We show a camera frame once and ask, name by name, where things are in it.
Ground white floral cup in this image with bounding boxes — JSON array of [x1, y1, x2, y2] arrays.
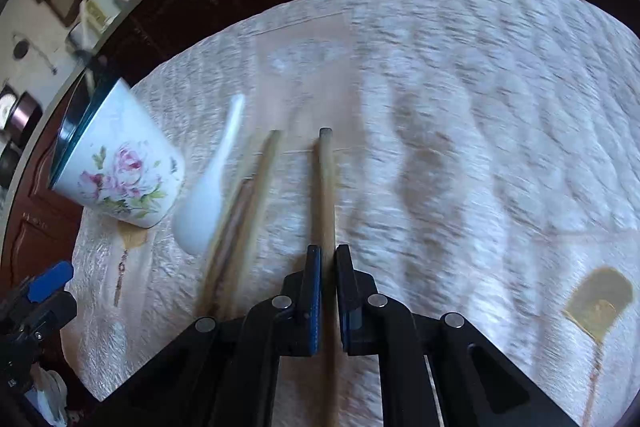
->
[[48, 77, 187, 229]]

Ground purple rice cooker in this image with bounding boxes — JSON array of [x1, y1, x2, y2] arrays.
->
[[5, 92, 44, 136]]

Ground white box container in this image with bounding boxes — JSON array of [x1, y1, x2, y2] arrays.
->
[[80, 0, 122, 34]]

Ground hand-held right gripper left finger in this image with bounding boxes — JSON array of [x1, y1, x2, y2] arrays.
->
[[100, 244, 323, 427]]

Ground small white mug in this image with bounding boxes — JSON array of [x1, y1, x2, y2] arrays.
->
[[67, 21, 94, 54]]

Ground round dial kitchen scale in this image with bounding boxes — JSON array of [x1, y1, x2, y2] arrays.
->
[[0, 87, 21, 122]]

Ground white lace tablecloth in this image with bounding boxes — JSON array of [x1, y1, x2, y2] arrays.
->
[[62, 0, 640, 427]]

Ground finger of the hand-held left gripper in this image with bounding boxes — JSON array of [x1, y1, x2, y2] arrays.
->
[[27, 261, 75, 303], [37, 291, 78, 333]]

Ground black cooking pot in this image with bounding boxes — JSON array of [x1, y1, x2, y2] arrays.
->
[[0, 142, 24, 188]]

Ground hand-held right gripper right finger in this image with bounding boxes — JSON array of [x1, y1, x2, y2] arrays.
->
[[335, 244, 581, 427]]

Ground white ceramic spoon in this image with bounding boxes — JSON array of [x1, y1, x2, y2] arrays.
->
[[172, 93, 247, 256]]

